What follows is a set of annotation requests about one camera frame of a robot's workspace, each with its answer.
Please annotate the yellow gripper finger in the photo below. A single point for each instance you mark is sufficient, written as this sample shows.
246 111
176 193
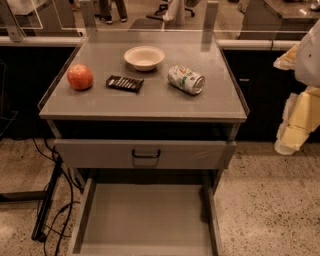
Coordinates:
301 117
287 60

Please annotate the silver green 7up can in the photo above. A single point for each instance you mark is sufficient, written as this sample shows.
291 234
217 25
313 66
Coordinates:
186 79

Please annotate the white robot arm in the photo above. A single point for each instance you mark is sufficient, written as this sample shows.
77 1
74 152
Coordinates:
307 65

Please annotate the grey drawer cabinet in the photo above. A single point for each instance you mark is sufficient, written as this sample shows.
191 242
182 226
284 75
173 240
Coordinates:
159 111

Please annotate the open grey middle drawer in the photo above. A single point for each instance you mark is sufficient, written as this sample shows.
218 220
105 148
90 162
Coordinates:
146 220

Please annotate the closed grey top drawer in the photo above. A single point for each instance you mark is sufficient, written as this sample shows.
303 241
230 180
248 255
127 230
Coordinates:
149 154

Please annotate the white paper bowl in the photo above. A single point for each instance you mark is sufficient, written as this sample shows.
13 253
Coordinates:
144 58

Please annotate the dark snack bar packet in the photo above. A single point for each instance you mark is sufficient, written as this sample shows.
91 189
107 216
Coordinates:
124 83

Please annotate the red apple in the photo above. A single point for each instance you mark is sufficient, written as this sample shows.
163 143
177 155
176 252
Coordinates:
80 77

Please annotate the black metal stand leg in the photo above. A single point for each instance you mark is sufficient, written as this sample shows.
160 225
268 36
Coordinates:
44 197

